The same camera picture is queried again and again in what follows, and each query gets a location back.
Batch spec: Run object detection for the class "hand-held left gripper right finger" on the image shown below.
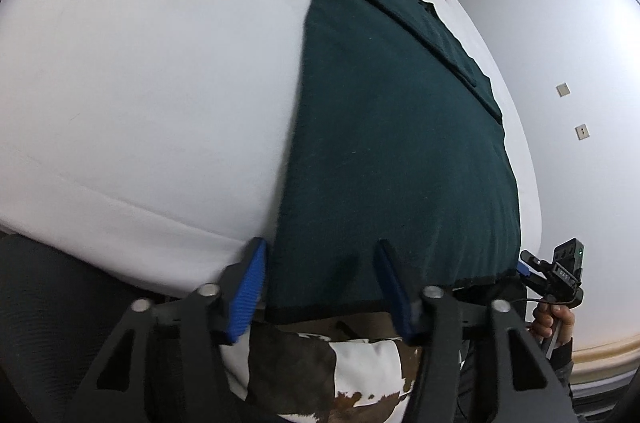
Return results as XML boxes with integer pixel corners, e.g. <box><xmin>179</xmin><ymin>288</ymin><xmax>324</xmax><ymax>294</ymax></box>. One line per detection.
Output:
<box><xmin>375</xmin><ymin>239</ymin><xmax>581</xmax><ymax>423</ymax></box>

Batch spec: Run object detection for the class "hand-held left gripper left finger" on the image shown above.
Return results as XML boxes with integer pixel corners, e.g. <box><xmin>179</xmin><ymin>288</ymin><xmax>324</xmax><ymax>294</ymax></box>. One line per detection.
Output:
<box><xmin>60</xmin><ymin>237</ymin><xmax>271</xmax><ymax>423</ymax></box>

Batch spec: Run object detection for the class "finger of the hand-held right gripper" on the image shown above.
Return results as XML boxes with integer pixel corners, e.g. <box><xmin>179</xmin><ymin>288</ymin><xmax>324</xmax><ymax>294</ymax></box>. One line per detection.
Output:
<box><xmin>518</xmin><ymin>250</ymin><xmax>552</xmax><ymax>290</ymax></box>

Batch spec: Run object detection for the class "dark green knit sweater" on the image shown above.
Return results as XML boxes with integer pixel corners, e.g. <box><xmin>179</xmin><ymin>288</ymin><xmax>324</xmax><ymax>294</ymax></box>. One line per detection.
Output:
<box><xmin>264</xmin><ymin>0</ymin><xmax>523</xmax><ymax>324</ymax></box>

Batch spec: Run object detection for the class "person's right forearm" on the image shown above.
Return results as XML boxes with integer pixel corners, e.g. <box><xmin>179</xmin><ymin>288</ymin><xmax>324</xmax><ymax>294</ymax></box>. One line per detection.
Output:
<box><xmin>547</xmin><ymin>337</ymin><xmax>575</xmax><ymax>386</ymax></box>

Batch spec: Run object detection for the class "person's right hand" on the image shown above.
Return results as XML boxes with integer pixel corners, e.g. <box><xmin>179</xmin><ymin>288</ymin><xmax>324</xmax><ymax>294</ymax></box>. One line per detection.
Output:
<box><xmin>531</xmin><ymin>303</ymin><xmax>577</xmax><ymax>345</ymax></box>

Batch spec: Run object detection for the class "brown and white patterned shirt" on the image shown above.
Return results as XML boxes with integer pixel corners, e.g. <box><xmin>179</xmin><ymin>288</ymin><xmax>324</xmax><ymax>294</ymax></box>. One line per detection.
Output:
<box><xmin>220</xmin><ymin>310</ymin><xmax>426</xmax><ymax>423</ymax></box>

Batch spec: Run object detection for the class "dark bed base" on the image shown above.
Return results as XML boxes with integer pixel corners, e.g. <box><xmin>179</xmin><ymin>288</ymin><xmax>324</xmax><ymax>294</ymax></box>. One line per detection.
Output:
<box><xmin>0</xmin><ymin>232</ymin><xmax>168</xmax><ymax>423</ymax></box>

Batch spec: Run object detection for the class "bed with white sheet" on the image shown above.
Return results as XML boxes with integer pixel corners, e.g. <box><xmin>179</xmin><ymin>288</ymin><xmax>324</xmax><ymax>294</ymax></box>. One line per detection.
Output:
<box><xmin>0</xmin><ymin>0</ymin><xmax>543</xmax><ymax>339</ymax></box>

